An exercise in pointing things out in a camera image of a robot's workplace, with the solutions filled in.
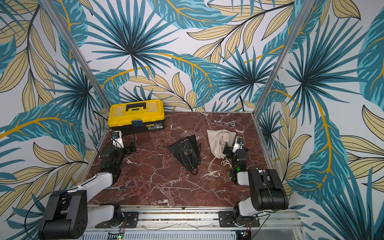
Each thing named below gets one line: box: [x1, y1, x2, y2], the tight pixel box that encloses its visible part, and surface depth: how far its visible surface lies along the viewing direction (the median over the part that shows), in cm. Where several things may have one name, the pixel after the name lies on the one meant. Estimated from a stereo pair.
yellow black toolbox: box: [108, 99, 165, 135], surface depth 99 cm
